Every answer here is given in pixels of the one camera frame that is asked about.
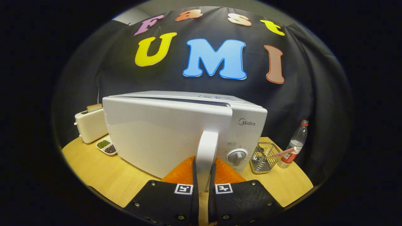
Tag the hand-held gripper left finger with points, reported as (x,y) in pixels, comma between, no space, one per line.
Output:
(195,207)

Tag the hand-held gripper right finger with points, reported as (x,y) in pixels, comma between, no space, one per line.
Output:
(213,207)

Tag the white microwave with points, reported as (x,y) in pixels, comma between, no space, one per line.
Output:
(150,135)

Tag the red white striped straw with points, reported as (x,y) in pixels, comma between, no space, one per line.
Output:
(284,152)

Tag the white divided bean dish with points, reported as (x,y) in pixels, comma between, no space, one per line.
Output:
(106,147)

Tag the clear plastic water bottle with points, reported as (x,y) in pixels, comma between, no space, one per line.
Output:
(298,138)

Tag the white toaster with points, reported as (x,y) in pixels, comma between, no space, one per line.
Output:
(91,127)

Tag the toast slice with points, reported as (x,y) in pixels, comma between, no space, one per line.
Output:
(94,108)

